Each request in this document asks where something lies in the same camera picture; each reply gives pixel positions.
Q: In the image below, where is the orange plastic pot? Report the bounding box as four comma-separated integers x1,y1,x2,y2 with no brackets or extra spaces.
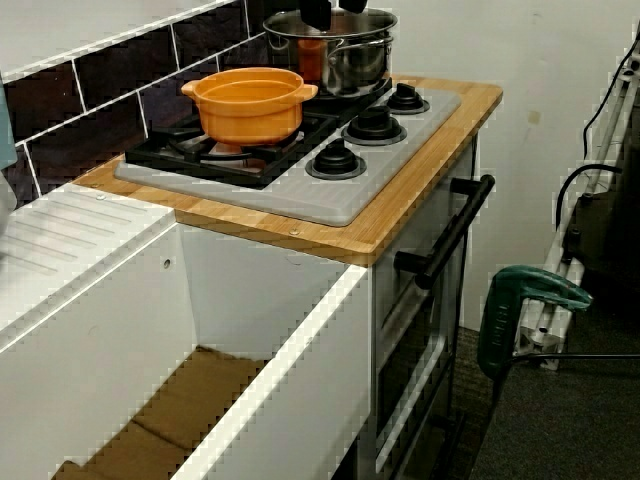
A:
180,67,319,147

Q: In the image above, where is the stainless steel pot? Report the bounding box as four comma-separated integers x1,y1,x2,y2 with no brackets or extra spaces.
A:
262,7,400,97

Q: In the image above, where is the black stove knob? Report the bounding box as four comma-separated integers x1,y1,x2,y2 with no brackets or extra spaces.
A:
342,105,407,146
385,83,430,115
305,138,367,180

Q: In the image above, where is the grey stove top plate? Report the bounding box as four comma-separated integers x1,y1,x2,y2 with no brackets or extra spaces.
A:
114,77,462,226

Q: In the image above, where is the dark tile backsplash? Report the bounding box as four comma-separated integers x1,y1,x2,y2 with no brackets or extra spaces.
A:
0,0,326,211

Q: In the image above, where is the bamboo kitchen countertop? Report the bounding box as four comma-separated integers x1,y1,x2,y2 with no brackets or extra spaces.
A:
72,74,503,266

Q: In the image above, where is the black burner grate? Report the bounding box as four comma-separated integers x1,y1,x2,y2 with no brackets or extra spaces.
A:
124,74,394,190

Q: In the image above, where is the oven door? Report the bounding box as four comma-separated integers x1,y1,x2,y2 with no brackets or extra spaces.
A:
372,134,481,480

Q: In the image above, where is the black equipment box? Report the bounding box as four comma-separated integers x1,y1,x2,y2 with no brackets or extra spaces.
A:
562,189,640,301

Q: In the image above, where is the green clamp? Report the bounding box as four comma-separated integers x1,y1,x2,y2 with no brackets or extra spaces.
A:
477,264,595,376

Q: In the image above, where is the white sink basin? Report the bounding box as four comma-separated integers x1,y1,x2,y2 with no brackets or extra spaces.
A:
0,182,374,480

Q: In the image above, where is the brown cardboard sheet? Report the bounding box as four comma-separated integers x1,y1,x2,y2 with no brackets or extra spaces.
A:
52,344,271,480

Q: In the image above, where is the black oven door handle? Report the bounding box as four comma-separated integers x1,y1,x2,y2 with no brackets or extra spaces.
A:
394,174,496,290

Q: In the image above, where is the black cable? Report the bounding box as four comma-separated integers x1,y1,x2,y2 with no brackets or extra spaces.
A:
554,164,624,231
582,39,640,161

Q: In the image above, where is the aluminium frame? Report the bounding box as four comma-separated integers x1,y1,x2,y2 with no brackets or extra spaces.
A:
514,49,640,371

